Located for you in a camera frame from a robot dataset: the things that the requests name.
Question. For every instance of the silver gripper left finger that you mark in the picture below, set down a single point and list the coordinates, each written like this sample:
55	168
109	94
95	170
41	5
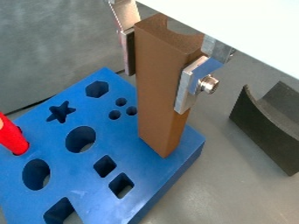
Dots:
126	14

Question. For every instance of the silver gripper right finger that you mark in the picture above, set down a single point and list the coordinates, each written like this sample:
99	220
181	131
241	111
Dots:
197	75

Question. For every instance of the brown arch block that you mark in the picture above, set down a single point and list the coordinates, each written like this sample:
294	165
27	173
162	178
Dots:
164	52

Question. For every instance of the dark grey curved fixture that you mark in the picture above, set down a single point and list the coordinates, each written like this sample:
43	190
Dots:
270	122

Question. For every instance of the blue foam shape-sorter board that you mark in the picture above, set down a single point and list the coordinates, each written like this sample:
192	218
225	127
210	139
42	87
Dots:
89	166

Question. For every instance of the red block with tan top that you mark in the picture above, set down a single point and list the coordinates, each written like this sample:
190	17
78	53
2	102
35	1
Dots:
11	136

